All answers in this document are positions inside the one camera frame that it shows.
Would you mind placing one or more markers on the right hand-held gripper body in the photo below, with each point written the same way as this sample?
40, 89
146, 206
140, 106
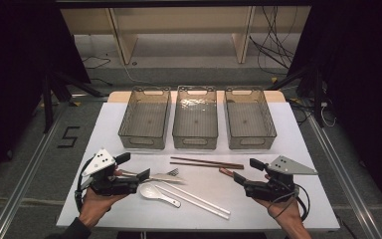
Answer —
268, 191

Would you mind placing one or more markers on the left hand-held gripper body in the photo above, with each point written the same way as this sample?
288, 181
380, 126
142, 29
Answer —
112, 186

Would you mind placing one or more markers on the reddish wooden utensil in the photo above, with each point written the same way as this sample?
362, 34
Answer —
225, 172

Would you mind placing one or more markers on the white ceramic spoon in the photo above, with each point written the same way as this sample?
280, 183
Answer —
150, 191

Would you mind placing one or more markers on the translucent grey plastic bin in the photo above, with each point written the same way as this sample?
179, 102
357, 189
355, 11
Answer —
248, 122
146, 122
195, 122

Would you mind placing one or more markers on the person's left hand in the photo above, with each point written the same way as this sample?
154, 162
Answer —
96, 205

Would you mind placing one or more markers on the person's right hand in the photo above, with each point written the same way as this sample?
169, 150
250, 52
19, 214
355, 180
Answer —
286, 214

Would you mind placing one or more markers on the yellow tape piece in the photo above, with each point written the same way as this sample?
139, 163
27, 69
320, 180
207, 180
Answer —
75, 103
274, 80

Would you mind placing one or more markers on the black metal stand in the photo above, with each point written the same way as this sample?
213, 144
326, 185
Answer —
48, 106
317, 99

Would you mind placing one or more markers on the black curtain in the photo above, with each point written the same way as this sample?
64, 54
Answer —
13, 66
361, 66

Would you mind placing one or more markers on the light wooden bench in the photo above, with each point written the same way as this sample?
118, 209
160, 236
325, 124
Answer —
179, 20

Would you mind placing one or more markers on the aluminium floor rail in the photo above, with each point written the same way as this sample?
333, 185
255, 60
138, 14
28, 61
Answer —
344, 179
16, 195

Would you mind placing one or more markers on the black frame bar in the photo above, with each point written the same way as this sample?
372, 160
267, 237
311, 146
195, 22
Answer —
179, 3

